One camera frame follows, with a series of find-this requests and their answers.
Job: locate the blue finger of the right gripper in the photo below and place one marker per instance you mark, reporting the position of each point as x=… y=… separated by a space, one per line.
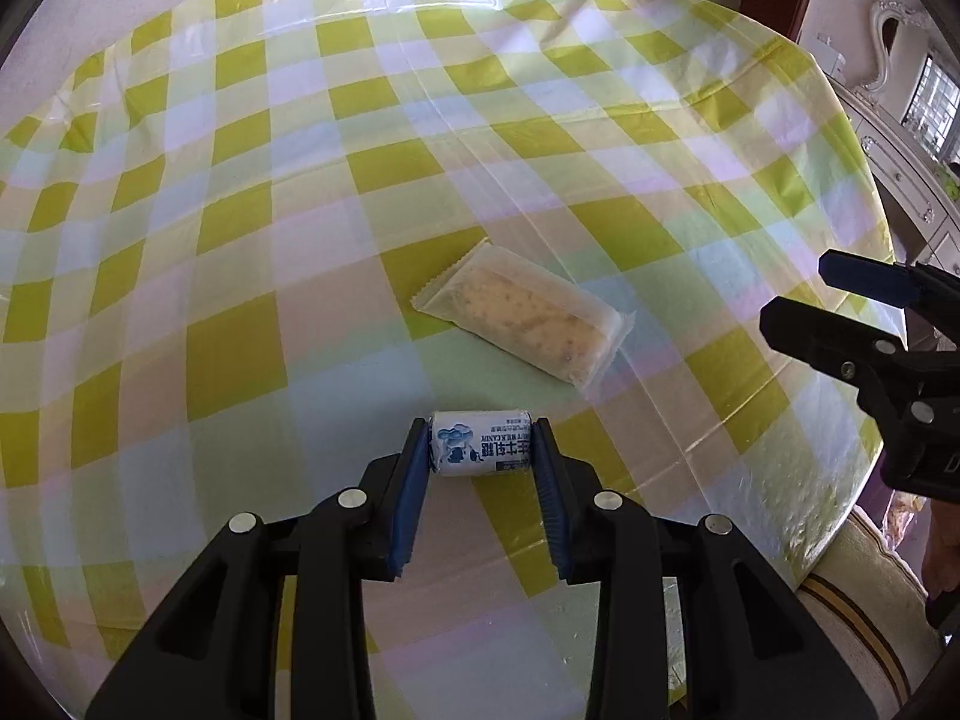
x=891 y=283
x=911 y=395

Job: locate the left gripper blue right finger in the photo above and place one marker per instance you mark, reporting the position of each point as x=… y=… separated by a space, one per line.
x=751 y=648

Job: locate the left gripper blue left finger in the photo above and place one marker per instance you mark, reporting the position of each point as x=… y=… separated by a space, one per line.
x=210 y=648

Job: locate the small white blue candy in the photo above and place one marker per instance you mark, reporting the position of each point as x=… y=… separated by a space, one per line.
x=477 y=443

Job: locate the translucent cereal bar packet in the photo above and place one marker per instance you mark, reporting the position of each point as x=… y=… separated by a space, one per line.
x=529 y=312

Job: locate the ornate white dressing table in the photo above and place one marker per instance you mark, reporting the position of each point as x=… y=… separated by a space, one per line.
x=922 y=218

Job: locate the ornate white mirror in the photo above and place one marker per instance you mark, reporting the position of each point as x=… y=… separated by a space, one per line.
x=914 y=82

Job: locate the white box on dresser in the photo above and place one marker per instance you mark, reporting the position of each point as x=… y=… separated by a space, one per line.
x=825 y=53

